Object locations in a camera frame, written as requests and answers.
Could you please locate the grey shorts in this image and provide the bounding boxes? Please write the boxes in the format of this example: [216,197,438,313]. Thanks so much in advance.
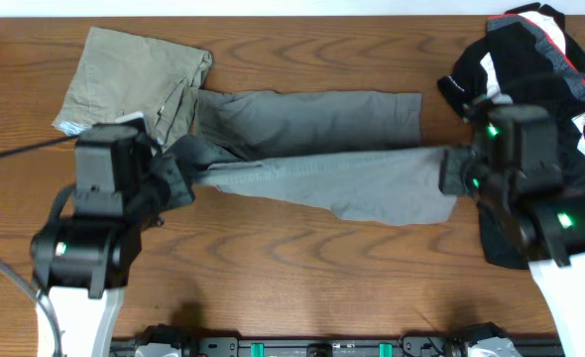
[169,90,456,226]

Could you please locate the folded khaki shorts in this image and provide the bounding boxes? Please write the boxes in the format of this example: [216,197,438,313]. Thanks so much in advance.
[54,27,212,150]

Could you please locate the black white red shirt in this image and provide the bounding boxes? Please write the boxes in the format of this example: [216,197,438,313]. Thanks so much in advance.
[437,3,585,270]

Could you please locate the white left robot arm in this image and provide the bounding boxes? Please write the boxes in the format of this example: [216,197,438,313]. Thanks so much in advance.
[31,154,194,356]

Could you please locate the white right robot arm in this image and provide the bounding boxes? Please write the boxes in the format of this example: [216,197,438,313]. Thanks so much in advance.
[439,147,585,356]

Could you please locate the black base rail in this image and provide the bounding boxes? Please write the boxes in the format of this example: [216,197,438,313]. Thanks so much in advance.
[108,322,565,357]

